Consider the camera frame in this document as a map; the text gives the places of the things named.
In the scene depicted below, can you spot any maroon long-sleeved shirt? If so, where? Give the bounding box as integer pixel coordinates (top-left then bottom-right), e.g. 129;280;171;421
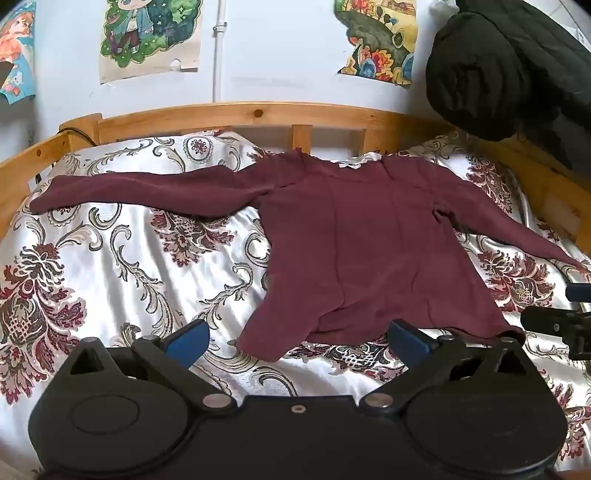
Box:
28;150;591;363

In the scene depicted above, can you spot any wooden bed frame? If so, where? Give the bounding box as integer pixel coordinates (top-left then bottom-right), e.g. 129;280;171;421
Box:
0;102;591;259

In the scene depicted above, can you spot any green cartoon figure wall poster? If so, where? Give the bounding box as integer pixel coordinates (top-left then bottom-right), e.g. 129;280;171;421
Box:
99;0;204;85

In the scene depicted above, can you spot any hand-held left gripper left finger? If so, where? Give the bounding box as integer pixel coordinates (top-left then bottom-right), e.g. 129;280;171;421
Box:
59;319;239;412

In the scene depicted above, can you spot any dark quilted coat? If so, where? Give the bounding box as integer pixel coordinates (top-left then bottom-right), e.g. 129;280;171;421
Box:
425;0;591;172

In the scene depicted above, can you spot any colourful floral landscape wall poster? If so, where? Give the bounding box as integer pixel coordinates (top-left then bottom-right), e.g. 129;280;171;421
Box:
334;0;419;86

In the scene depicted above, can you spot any floral white satin bedspread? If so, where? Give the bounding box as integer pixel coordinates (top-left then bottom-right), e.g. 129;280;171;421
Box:
0;131;591;463

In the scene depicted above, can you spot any orange-haired figure wall poster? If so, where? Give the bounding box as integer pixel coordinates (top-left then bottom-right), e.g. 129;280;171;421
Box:
0;0;37;105

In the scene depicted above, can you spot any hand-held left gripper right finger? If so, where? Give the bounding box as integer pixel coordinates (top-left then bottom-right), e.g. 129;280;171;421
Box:
358;319;536;414

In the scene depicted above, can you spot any black cable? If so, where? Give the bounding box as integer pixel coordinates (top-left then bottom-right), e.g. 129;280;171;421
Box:
59;127;100;148

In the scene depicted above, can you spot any white wall pipe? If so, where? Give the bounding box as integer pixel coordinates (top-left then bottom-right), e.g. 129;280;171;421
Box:
212;0;228;103

